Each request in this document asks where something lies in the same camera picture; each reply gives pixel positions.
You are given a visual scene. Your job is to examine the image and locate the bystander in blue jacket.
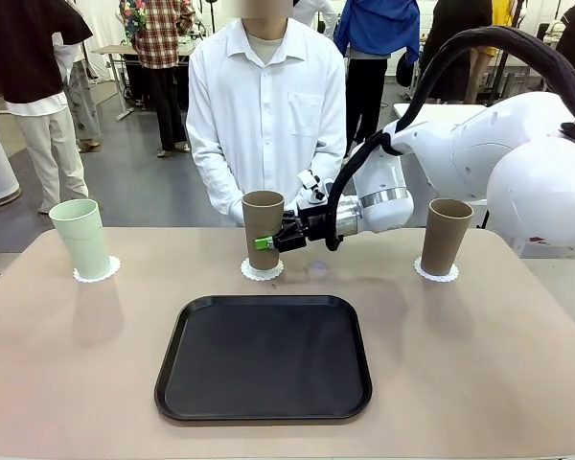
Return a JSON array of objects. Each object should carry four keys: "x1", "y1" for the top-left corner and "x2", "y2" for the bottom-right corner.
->
[{"x1": 334, "y1": 0, "x2": 422, "y2": 160}]

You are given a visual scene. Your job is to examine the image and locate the bystander in black top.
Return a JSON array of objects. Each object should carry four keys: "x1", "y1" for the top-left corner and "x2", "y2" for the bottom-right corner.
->
[{"x1": 0, "y1": 0, "x2": 96, "y2": 215}]

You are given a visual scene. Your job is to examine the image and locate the person in white shirt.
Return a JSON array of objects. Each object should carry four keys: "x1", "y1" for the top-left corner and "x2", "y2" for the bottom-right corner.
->
[{"x1": 185, "y1": 16, "x2": 349, "y2": 229}]

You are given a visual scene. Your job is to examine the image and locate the black plastic tray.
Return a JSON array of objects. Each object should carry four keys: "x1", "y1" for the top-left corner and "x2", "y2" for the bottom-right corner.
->
[{"x1": 153, "y1": 294, "x2": 374, "y2": 423}]

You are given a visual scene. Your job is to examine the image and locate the brown cup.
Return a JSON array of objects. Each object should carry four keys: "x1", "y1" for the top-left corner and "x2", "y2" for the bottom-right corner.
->
[
  {"x1": 420, "y1": 197, "x2": 475, "y2": 277},
  {"x1": 241, "y1": 190, "x2": 287, "y2": 270}
]

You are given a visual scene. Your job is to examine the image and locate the bystander in dark clothes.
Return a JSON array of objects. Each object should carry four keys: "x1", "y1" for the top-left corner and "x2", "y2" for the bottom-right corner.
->
[{"x1": 418, "y1": 0, "x2": 495, "y2": 104}]

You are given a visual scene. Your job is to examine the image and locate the light green cup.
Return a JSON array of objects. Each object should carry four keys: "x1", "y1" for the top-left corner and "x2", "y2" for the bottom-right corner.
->
[{"x1": 48, "y1": 198, "x2": 112, "y2": 280}]

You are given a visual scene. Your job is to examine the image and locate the white side table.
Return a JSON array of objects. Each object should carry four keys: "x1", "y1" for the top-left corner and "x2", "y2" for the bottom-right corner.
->
[{"x1": 392, "y1": 102, "x2": 491, "y2": 208}]

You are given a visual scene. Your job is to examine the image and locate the person's right forearm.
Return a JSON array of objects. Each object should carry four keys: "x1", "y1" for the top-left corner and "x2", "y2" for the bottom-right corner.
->
[{"x1": 191, "y1": 138, "x2": 246, "y2": 227}]

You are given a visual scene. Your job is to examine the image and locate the white background desk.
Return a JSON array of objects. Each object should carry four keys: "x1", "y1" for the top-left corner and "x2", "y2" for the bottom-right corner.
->
[{"x1": 91, "y1": 43, "x2": 141, "y2": 121}]

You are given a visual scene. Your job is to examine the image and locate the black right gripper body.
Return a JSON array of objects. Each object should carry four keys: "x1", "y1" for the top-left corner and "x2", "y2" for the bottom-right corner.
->
[{"x1": 294, "y1": 200, "x2": 340, "y2": 246}]

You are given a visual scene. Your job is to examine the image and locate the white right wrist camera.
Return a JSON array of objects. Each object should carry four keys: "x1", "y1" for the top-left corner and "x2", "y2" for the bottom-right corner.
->
[{"x1": 296, "y1": 169, "x2": 335, "y2": 203}]

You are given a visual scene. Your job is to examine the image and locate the white scalloped paper coaster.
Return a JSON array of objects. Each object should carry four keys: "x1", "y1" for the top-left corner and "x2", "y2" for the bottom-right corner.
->
[
  {"x1": 240, "y1": 255, "x2": 286, "y2": 282},
  {"x1": 72, "y1": 255, "x2": 123, "y2": 285},
  {"x1": 413, "y1": 255, "x2": 461, "y2": 284}
]

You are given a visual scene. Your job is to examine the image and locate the mannequin in yellow top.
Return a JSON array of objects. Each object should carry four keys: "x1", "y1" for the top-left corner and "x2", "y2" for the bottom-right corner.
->
[{"x1": 490, "y1": 0, "x2": 524, "y2": 59}]

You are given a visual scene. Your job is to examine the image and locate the bystander in plaid shirt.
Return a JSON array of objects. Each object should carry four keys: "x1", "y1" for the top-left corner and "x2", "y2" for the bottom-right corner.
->
[{"x1": 119, "y1": 0, "x2": 196, "y2": 158}]

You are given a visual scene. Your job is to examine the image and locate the person's left forearm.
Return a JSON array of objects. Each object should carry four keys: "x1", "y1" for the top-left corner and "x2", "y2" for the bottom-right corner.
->
[{"x1": 310, "y1": 138, "x2": 345, "y2": 186}]

